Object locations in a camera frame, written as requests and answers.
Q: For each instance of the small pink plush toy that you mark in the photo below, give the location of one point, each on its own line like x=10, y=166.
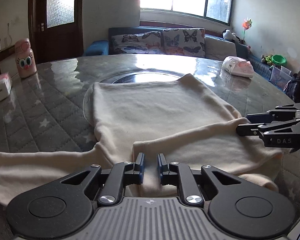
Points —
x=248, y=48

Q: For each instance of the pink white tissue pack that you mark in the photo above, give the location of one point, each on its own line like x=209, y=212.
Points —
x=237, y=67

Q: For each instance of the square butterfly print cushion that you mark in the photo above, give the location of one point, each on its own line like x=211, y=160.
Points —
x=184, y=42

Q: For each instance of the colourful pinwheel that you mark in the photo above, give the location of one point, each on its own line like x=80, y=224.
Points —
x=247, y=24

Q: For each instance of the green plastic bowl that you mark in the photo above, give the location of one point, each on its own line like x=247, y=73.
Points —
x=278, y=60

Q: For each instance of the panda plush toy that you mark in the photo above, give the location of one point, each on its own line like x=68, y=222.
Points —
x=228, y=34

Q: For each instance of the blue sofa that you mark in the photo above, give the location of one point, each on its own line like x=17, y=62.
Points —
x=97, y=47

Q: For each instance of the long butterfly print cushion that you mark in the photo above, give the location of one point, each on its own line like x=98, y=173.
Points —
x=135, y=42

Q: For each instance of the cream long-sleeve garment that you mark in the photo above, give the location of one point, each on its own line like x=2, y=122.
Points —
x=152, y=110

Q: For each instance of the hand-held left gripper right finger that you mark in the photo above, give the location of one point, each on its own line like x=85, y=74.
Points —
x=160, y=170

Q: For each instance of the clear plastic storage box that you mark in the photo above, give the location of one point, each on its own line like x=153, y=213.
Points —
x=277, y=76

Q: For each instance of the white tissue box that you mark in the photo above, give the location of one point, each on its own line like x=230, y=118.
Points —
x=0, y=92

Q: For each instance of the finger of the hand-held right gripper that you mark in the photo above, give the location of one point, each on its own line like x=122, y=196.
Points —
x=247, y=130
x=259, y=117

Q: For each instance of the dark wooden glass-panel door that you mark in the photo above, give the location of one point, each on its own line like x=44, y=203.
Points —
x=60, y=45

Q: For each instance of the pink cartoon face bottle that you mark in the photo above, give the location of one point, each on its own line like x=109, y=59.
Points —
x=25, y=62

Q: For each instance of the green brown plush toy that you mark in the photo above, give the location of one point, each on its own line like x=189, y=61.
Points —
x=266, y=59

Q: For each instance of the round recessed table cooker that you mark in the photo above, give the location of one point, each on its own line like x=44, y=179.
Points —
x=140, y=76

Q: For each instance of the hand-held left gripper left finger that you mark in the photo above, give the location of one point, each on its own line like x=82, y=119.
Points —
x=141, y=172

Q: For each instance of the grey cushion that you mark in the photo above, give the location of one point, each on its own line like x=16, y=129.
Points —
x=219, y=48

